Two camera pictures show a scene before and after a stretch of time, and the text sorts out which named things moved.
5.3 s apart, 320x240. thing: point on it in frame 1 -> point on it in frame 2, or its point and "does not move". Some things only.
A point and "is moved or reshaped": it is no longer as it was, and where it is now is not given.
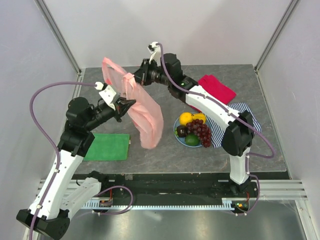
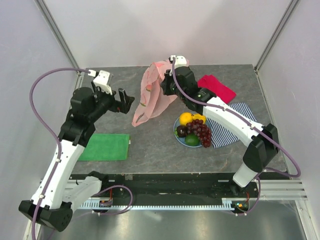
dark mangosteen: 182,131 does not move
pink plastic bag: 145,109 is moved or reshaped
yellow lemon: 185,117 does not move
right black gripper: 141,74 -> 164,84
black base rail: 131,187 does not move
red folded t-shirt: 210,84 does not move
